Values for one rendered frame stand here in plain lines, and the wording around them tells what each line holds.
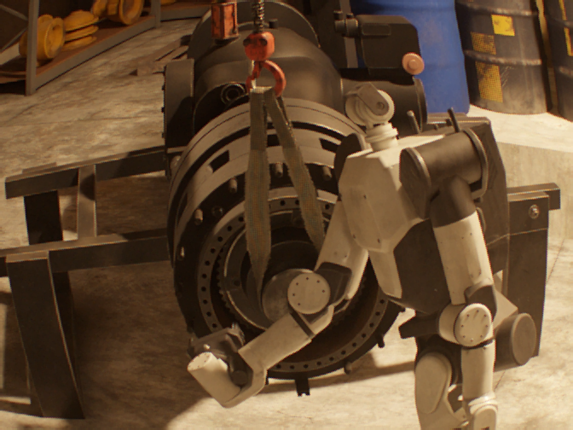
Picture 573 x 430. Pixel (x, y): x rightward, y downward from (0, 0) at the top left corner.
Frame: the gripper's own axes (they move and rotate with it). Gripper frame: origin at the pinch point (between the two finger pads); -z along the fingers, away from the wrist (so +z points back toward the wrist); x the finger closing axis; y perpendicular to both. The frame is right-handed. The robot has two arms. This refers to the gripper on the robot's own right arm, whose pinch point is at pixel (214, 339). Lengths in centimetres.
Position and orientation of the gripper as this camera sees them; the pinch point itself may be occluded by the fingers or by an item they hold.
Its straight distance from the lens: 273.3
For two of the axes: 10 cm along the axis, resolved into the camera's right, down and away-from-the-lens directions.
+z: 0.7, 3.3, -9.4
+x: 9.1, -4.1, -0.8
